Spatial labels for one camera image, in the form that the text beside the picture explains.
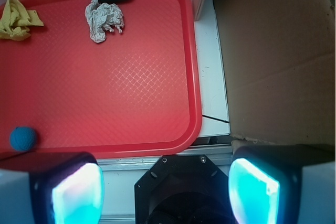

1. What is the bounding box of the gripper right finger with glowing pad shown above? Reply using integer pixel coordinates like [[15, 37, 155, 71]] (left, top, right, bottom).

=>
[[228, 144, 335, 223]]

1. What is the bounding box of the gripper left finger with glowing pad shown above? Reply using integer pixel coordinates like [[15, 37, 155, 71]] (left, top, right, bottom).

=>
[[1, 152, 104, 223]]

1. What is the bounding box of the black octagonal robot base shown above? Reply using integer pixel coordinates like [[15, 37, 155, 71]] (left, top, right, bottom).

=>
[[134, 155, 236, 223]]

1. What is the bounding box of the yellow cloth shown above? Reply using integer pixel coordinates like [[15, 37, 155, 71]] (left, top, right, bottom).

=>
[[1, 0, 44, 41]]

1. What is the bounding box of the blue textured ball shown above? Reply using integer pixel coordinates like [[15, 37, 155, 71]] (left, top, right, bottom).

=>
[[9, 126, 37, 152]]

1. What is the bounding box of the red plastic tray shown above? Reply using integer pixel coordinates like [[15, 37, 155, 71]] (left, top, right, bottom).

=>
[[1, 0, 202, 158]]

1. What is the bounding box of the brown cardboard box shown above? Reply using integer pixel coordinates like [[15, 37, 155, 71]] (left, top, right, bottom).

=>
[[213, 0, 335, 145]]

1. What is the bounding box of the crumpled white paper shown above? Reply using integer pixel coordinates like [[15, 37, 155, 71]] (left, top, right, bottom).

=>
[[85, 0, 124, 44]]

